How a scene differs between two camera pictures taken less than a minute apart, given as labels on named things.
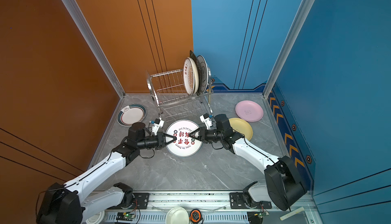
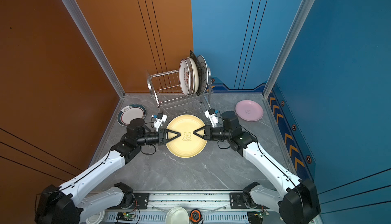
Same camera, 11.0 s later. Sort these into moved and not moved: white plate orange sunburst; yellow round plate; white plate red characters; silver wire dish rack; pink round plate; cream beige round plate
Moved: yellow round plate; white plate red characters
Not moved: pink round plate; white plate orange sunburst; cream beige round plate; silver wire dish rack
